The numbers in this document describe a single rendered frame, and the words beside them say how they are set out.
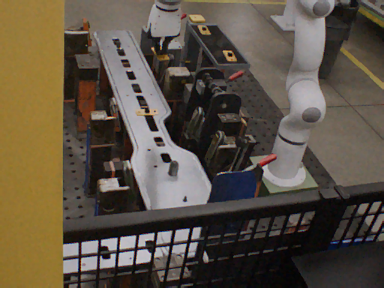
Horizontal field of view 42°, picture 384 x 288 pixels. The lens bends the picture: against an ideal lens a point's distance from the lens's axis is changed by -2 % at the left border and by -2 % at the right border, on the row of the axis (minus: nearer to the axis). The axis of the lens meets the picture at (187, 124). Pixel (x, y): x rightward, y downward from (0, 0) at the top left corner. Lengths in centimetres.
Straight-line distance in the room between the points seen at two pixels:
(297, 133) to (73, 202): 85
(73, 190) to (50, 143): 153
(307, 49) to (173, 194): 65
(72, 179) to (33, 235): 152
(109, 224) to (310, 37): 118
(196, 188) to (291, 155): 52
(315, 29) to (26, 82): 139
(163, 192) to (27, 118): 115
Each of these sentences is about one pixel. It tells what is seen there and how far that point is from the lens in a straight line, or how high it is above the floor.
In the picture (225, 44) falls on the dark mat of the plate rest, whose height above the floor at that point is 116.
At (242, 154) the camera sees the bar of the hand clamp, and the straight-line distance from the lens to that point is 145.
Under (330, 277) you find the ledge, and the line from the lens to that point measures 82.
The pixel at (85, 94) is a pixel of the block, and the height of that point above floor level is 90.
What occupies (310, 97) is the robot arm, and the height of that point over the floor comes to 120.
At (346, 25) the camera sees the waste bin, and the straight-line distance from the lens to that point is 448.
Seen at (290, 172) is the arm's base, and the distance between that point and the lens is 199.
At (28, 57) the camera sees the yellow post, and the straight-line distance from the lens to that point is 36.
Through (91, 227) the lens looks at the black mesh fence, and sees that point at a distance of 64.
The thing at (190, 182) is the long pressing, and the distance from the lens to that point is 156.
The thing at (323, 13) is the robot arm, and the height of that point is 151.
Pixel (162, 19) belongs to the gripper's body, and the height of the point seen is 138.
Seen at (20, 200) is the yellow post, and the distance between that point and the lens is 44.
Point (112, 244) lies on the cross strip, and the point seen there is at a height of 100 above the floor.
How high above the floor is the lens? 201
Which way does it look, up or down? 34 degrees down
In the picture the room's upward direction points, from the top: 10 degrees clockwise
